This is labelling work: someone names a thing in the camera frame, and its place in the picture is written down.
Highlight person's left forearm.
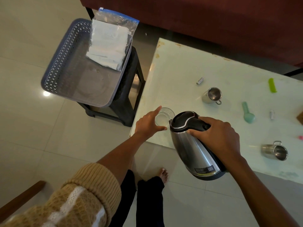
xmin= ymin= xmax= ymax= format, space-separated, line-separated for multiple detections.
xmin=97 ymin=133 xmax=148 ymax=185

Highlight person's bare foot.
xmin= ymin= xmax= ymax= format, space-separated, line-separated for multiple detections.
xmin=158 ymin=168 xmax=169 ymax=185

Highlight teal plastic scoop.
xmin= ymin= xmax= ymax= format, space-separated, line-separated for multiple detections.
xmin=242 ymin=102 xmax=256 ymax=123

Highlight person's right forearm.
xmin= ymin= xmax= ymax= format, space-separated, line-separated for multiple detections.
xmin=222 ymin=154 xmax=301 ymax=227

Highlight zip bag with white papers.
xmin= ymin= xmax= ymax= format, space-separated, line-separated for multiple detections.
xmin=85 ymin=7 xmax=140 ymax=72

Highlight black plastic stool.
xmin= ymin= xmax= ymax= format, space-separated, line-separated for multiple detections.
xmin=77 ymin=46 xmax=146 ymax=127

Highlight beige knit sweater sleeve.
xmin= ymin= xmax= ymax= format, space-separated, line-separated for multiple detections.
xmin=0 ymin=163 xmax=122 ymax=227

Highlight person's black trousers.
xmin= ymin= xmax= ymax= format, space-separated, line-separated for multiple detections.
xmin=108 ymin=169 xmax=165 ymax=227

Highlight person's right hand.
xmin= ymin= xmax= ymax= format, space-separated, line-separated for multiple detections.
xmin=187 ymin=116 xmax=242 ymax=165

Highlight small steel cup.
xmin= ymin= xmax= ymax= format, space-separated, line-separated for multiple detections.
xmin=202 ymin=87 xmax=223 ymax=105

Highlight person's left hand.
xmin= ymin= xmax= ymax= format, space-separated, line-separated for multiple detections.
xmin=134 ymin=106 xmax=168 ymax=140

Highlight grey perforated plastic basket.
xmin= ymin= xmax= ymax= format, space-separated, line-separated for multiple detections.
xmin=41 ymin=18 xmax=133 ymax=108

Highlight clear drinking glass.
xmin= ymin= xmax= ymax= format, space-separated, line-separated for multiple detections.
xmin=155 ymin=107 xmax=176 ymax=131

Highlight steel electric kettle black handle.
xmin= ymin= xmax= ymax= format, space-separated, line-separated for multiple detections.
xmin=169 ymin=111 xmax=229 ymax=181

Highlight large steel cup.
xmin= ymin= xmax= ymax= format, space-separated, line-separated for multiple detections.
xmin=261 ymin=140 xmax=289 ymax=161

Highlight dark red sofa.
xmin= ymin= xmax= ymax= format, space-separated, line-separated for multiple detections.
xmin=79 ymin=0 xmax=303 ymax=69

